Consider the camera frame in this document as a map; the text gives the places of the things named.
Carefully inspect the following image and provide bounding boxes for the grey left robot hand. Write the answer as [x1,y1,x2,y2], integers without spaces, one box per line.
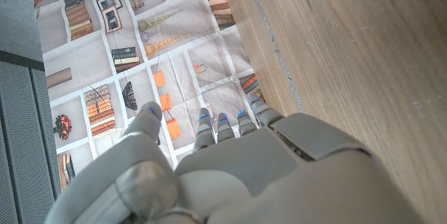
[45,94,423,224]

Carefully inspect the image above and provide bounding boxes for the printed bookshelf backdrop cloth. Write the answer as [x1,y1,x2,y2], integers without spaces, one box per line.
[29,0,305,197]

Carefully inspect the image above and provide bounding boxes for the dark grey perforated panel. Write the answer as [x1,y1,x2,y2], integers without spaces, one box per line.
[0,51,62,224]

